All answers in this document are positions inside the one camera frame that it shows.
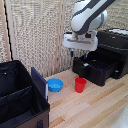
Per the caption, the black fabric storage box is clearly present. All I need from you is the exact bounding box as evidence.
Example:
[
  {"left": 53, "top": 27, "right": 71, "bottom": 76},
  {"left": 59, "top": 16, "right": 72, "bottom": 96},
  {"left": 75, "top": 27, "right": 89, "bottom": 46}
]
[{"left": 0, "top": 59, "right": 51, "bottom": 128}]

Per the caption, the black air fryer housing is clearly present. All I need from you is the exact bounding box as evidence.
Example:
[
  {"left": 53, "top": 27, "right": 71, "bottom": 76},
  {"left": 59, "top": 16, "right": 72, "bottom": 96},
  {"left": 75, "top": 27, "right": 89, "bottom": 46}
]
[{"left": 95, "top": 28, "right": 128, "bottom": 80}]

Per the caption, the blue flat board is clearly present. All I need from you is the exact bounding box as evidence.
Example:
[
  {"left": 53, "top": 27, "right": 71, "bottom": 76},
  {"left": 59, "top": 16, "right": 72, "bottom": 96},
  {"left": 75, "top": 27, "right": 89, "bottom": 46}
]
[{"left": 30, "top": 66, "right": 50, "bottom": 102}]

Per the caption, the blue plastic bowl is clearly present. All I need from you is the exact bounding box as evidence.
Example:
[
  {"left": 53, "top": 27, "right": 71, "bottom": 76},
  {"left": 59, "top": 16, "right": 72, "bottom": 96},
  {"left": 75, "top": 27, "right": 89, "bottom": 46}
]
[{"left": 46, "top": 78, "right": 64, "bottom": 93}]

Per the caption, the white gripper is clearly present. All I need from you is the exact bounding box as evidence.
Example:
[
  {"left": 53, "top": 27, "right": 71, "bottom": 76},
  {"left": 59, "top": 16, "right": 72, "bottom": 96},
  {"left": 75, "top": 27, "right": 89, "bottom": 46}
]
[{"left": 61, "top": 31, "right": 100, "bottom": 61}]

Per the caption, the woven rattan folding screen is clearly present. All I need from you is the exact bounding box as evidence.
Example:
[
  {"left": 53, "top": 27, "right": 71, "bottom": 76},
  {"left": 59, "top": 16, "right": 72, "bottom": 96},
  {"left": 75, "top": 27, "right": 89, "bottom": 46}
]
[{"left": 0, "top": 0, "right": 128, "bottom": 78}]

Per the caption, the red plastic cup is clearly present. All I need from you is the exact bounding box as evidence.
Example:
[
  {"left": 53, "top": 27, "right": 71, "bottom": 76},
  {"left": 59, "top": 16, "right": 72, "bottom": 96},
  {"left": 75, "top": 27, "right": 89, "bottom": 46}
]
[{"left": 74, "top": 77, "right": 88, "bottom": 94}]

